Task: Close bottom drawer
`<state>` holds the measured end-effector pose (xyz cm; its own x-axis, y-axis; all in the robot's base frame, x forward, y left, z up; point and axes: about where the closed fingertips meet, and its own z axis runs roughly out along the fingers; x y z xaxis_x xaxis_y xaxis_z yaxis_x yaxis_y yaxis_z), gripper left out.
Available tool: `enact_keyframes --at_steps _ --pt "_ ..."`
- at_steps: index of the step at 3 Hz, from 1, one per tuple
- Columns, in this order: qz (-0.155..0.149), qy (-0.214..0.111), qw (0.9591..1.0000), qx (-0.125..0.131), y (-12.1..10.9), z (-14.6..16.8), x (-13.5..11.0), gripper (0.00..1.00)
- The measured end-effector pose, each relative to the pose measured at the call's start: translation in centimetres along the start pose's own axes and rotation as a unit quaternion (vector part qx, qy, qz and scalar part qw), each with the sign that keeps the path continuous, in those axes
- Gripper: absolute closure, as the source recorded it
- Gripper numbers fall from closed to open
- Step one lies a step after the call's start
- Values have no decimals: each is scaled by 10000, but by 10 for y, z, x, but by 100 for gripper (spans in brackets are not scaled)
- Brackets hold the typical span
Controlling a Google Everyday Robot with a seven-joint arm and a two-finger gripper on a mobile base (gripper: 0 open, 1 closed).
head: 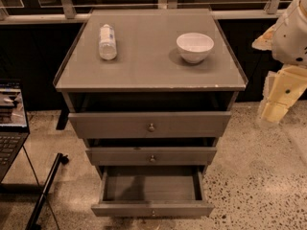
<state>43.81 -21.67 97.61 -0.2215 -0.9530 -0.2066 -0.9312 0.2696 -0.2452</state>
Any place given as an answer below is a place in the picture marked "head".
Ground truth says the grey middle drawer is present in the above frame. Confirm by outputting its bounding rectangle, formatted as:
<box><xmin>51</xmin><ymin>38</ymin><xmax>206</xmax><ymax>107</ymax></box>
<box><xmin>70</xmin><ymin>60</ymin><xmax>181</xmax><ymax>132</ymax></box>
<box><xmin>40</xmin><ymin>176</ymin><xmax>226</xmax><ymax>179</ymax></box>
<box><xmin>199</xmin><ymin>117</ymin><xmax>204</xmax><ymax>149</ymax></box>
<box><xmin>86</xmin><ymin>147</ymin><xmax>217</xmax><ymax>166</ymax></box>

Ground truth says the black laptop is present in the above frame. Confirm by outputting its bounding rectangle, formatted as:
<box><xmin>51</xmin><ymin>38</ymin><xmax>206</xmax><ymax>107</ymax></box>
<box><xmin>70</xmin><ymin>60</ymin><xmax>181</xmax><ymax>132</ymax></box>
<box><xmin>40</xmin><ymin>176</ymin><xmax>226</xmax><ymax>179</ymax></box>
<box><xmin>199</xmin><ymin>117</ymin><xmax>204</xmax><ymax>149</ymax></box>
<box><xmin>0</xmin><ymin>79</ymin><xmax>30</xmax><ymax>182</ymax></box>

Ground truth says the clear plastic water bottle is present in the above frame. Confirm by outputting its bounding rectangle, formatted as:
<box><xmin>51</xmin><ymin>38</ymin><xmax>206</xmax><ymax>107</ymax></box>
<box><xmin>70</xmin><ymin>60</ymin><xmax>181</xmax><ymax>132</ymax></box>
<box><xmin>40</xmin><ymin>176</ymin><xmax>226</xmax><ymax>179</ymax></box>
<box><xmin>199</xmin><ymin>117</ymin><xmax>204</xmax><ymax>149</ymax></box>
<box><xmin>99</xmin><ymin>24</ymin><xmax>117</xmax><ymax>60</ymax></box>

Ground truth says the grey bottom drawer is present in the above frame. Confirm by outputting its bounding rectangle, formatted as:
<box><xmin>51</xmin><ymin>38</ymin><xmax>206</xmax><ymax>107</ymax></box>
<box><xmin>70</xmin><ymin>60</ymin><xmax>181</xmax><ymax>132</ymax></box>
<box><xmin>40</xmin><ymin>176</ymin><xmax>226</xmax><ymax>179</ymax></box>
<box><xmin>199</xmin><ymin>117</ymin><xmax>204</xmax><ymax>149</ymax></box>
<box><xmin>92</xmin><ymin>166</ymin><xmax>213</xmax><ymax>218</ymax></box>

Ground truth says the black stand bar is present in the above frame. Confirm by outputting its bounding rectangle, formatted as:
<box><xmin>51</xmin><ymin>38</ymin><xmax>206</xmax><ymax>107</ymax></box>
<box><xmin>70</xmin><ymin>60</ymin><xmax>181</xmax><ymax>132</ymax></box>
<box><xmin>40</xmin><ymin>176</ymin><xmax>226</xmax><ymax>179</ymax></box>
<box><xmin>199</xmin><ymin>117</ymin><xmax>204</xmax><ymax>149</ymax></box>
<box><xmin>25</xmin><ymin>153</ymin><xmax>69</xmax><ymax>230</ymax></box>

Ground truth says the grey drawer cabinet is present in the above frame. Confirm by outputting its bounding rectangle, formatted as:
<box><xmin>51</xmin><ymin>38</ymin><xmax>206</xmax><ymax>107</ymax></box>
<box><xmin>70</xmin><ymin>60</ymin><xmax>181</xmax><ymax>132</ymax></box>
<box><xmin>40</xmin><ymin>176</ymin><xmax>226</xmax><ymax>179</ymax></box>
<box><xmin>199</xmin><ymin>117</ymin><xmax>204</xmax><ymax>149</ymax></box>
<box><xmin>52</xmin><ymin>7</ymin><xmax>249</xmax><ymax>177</ymax></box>

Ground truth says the grey drawer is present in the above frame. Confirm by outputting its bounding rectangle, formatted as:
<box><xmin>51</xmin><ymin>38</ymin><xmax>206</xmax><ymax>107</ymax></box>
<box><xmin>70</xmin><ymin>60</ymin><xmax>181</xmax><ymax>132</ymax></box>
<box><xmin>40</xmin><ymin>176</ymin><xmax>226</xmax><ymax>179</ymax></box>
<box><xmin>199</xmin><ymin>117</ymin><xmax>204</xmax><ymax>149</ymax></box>
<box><xmin>68</xmin><ymin>111</ymin><xmax>231</xmax><ymax>139</ymax></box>
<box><xmin>86</xmin><ymin>147</ymin><xmax>217</xmax><ymax>166</ymax></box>
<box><xmin>92</xmin><ymin>166</ymin><xmax>213</xmax><ymax>218</ymax></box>

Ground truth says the grey top drawer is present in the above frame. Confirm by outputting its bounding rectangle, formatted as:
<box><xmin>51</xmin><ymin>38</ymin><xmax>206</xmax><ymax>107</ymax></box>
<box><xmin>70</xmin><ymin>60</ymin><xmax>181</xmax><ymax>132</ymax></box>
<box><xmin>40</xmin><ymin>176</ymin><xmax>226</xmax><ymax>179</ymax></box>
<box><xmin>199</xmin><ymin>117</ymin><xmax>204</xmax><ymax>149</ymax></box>
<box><xmin>68</xmin><ymin>111</ymin><xmax>231</xmax><ymax>139</ymax></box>

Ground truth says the white ceramic bowl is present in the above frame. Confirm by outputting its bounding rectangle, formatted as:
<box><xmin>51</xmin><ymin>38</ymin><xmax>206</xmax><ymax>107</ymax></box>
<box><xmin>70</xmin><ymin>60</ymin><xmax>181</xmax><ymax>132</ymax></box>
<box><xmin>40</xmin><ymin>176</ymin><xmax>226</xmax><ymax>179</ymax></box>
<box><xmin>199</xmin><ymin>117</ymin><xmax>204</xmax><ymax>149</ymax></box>
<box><xmin>177</xmin><ymin>33</ymin><xmax>215</xmax><ymax>63</ymax></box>

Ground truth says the metal window rail frame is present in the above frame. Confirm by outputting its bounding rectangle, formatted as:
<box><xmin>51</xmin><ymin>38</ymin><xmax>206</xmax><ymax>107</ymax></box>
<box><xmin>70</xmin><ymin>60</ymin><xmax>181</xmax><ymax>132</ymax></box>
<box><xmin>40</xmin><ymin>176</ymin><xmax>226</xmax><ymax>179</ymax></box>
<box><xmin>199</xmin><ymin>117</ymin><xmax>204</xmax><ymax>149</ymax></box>
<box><xmin>0</xmin><ymin>0</ymin><xmax>307</xmax><ymax>26</ymax></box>

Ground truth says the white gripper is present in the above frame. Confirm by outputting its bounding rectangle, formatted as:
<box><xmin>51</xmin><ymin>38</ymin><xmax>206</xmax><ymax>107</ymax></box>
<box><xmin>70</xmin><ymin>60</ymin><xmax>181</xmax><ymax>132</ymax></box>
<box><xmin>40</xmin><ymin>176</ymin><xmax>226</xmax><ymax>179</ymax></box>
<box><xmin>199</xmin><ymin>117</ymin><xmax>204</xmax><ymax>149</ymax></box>
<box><xmin>260</xmin><ymin>64</ymin><xmax>307</xmax><ymax>123</ymax></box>

